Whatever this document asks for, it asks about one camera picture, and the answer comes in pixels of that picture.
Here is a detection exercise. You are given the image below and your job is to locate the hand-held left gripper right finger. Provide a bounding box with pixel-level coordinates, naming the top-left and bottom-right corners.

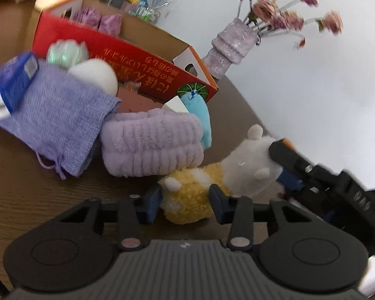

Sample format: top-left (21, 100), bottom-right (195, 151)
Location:
top-left (208, 184), bottom-right (319, 252)

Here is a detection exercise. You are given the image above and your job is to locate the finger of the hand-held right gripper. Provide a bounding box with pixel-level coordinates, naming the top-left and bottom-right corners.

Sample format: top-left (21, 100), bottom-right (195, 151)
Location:
top-left (268, 137), bottom-right (342, 189)
top-left (277, 168), bottom-right (320, 201)

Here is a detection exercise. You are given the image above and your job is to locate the white plush ball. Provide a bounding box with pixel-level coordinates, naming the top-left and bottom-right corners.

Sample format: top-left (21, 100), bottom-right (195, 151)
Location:
top-left (67, 59), bottom-right (119, 96)

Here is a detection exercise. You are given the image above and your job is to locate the blue plush toy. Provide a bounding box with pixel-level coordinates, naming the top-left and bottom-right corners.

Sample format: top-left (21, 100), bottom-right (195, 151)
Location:
top-left (179, 93), bottom-right (213, 149)

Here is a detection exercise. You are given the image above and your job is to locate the purple glitter vase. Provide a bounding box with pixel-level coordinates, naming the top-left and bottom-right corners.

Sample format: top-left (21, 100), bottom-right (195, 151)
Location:
top-left (201, 17), bottom-right (259, 80)

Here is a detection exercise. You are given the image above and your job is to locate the white paper piece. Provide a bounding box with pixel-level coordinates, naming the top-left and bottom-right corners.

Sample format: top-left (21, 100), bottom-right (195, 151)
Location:
top-left (162, 96), bottom-right (189, 114)

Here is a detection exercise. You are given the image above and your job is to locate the purple fluffy towel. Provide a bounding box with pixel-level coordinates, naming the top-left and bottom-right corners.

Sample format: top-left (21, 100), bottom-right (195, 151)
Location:
top-left (100, 108), bottom-right (205, 178)

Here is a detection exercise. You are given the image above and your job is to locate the purple knit pouch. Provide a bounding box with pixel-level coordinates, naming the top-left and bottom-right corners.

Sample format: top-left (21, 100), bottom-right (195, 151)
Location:
top-left (0, 59), bottom-right (122, 181)

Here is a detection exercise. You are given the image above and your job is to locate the clear wrapped gift basket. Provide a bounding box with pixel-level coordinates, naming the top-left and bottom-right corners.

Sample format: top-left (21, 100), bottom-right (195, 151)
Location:
top-left (128, 0), bottom-right (162, 25)

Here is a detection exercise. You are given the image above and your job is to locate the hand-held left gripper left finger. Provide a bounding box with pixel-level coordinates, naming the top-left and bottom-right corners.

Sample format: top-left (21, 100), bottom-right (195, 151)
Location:
top-left (58, 186), bottom-right (163, 252)

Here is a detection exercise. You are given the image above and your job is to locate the dried pink flower bouquet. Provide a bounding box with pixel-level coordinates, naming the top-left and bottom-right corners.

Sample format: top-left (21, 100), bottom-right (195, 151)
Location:
top-left (234, 0), bottom-right (344, 50)

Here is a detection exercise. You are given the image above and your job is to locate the yellow plush toy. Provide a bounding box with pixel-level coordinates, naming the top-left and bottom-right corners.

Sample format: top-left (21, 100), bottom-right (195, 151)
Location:
top-left (158, 162), bottom-right (232, 226)

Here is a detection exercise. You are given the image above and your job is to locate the orange wrapped candy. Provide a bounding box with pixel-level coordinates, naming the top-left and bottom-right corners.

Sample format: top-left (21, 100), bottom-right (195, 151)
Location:
top-left (124, 81), bottom-right (142, 95)

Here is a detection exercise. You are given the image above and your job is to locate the blue tissue packet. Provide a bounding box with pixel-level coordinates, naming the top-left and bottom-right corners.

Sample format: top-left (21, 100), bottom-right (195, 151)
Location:
top-left (0, 51), bottom-right (40, 126)

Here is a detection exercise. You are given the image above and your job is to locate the red cardboard box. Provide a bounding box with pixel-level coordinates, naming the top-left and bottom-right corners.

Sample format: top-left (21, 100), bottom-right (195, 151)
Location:
top-left (32, 0), bottom-right (219, 104)

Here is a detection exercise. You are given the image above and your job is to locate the purple plush toy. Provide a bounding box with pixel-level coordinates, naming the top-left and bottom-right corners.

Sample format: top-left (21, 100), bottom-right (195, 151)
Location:
top-left (76, 8), bottom-right (124, 37)

